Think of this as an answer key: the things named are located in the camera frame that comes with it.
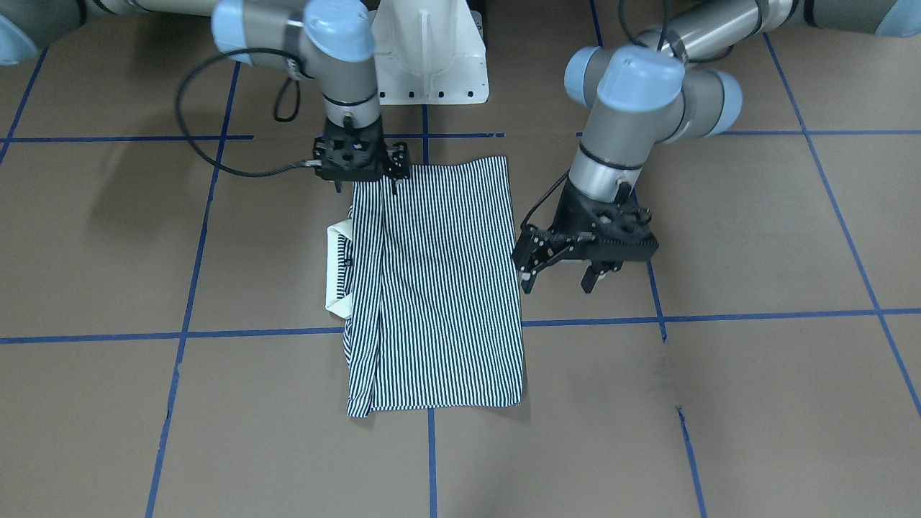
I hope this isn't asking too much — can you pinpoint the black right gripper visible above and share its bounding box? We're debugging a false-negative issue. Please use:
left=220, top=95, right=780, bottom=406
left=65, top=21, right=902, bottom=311
left=313, top=119, right=412, bottom=196

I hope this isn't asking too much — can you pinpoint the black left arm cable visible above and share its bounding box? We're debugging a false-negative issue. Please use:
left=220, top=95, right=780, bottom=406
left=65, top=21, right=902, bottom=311
left=520, top=169, right=571, bottom=231

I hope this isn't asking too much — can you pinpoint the striped polo shirt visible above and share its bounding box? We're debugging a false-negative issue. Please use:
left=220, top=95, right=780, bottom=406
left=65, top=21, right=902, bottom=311
left=326, top=156, right=524, bottom=419

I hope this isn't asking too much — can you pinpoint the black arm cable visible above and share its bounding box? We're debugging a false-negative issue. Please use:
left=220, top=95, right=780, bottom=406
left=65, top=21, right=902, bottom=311
left=520, top=169, right=571, bottom=231
left=175, top=47, right=321, bottom=178

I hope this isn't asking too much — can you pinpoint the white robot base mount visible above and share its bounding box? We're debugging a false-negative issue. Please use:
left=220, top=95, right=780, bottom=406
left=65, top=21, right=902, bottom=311
left=371, top=1, right=490, bottom=106

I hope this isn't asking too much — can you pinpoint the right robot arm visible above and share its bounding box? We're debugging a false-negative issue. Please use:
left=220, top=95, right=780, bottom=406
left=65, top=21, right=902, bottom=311
left=1, top=1, right=412, bottom=187

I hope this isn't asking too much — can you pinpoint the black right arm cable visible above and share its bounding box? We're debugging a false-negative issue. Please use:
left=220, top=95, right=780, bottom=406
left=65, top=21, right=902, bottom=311
left=175, top=47, right=321, bottom=178

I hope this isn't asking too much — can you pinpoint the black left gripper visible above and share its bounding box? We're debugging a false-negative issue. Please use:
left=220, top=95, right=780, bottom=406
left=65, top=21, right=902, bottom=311
left=511, top=180, right=659, bottom=294

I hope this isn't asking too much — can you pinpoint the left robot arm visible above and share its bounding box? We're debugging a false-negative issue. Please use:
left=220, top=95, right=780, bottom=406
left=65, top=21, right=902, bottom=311
left=512, top=1, right=920, bottom=293

